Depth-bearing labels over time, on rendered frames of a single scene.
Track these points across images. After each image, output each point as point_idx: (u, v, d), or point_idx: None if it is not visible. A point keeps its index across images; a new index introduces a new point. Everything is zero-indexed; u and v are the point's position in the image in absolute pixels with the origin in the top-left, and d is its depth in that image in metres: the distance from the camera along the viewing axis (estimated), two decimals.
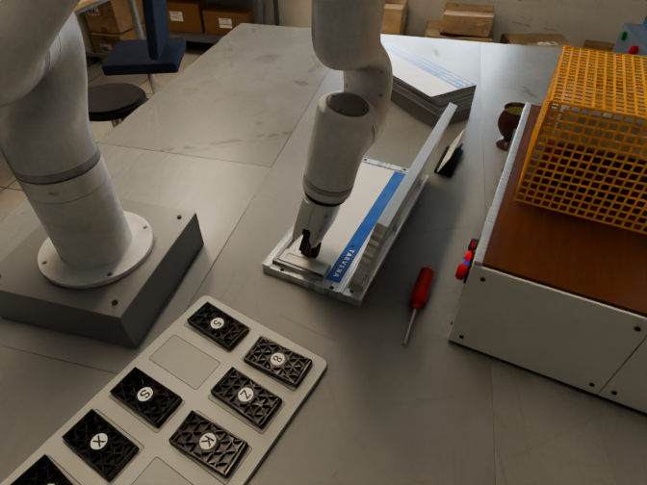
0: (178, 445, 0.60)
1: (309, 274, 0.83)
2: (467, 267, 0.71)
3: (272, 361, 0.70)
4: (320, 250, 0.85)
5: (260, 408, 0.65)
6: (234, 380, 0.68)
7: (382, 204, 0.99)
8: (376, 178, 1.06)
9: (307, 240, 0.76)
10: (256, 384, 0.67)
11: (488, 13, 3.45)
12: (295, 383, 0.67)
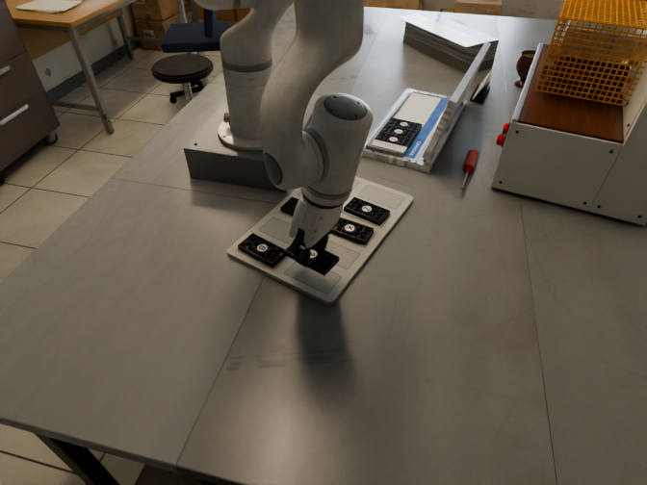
0: (332, 229, 0.98)
1: (393, 153, 1.21)
2: (504, 136, 1.10)
3: (391, 140, 1.25)
4: (326, 243, 0.86)
5: (376, 216, 1.03)
6: (356, 204, 1.06)
7: (435, 116, 1.37)
8: (428, 103, 1.45)
9: (299, 240, 0.75)
10: (372, 204, 1.05)
11: (497, 1, 3.83)
12: (406, 146, 1.22)
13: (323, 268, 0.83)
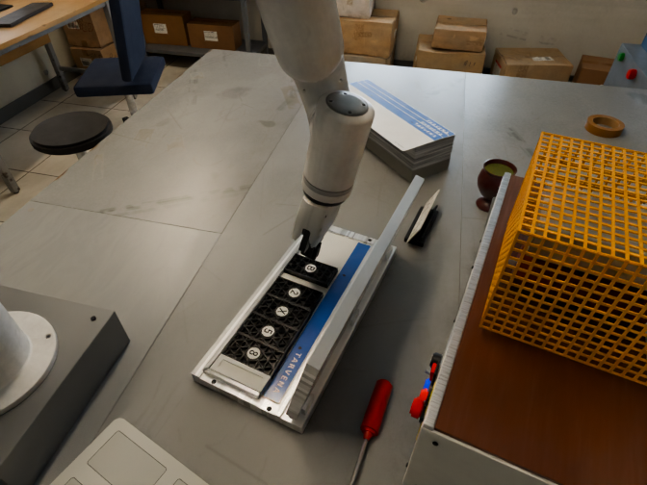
0: None
1: (244, 391, 0.70)
2: (424, 403, 0.59)
3: (248, 355, 0.74)
4: (320, 249, 0.85)
5: None
6: None
7: (340, 288, 0.86)
8: (337, 252, 0.94)
9: (307, 240, 0.76)
10: None
11: (481, 28, 3.32)
12: (270, 374, 0.71)
13: (309, 307, 0.81)
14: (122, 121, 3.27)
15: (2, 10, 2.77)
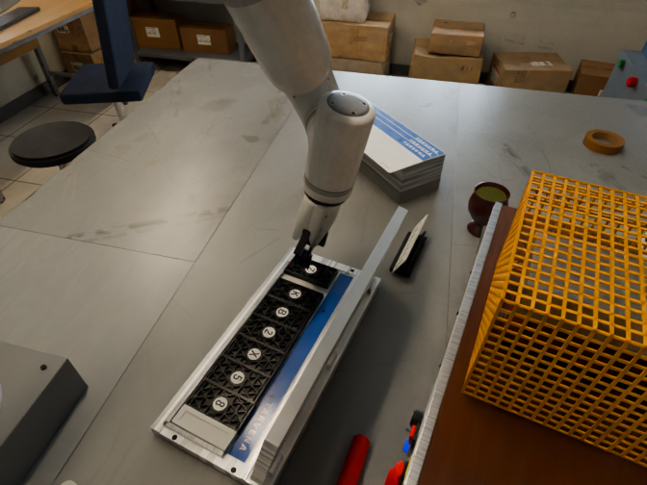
0: (274, 296, 0.84)
1: (207, 448, 0.64)
2: (400, 474, 0.52)
3: (215, 406, 0.68)
4: (326, 240, 0.87)
5: (323, 277, 0.88)
6: None
7: (319, 326, 0.80)
8: (317, 285, 0.87)
9: (305, 240, 0.75)
10: (317, 263, 0.90)
11: (478, 32, 3.26)
12: (236, 430, 0.65)
13: (284, 349, 0.75)
14: (113, 127, 3.21)
15: None
